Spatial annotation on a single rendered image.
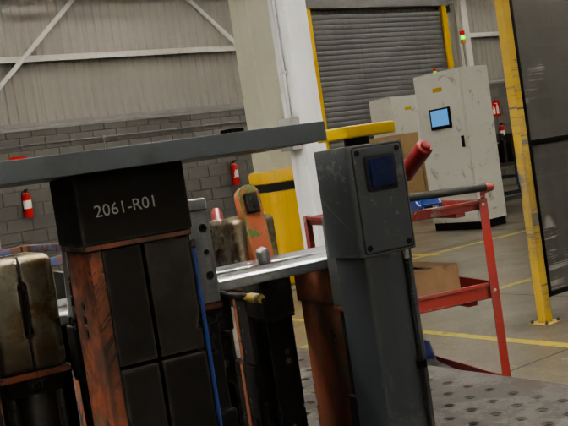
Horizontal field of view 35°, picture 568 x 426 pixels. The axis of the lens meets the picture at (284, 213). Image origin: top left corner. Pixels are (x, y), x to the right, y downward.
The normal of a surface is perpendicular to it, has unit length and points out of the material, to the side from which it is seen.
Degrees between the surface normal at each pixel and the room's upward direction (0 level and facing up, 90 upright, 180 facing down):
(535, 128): 88
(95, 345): 90
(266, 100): 90
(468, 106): 90
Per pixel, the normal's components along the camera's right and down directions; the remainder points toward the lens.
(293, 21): 0.57, -0.04
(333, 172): -0.87, 0.15
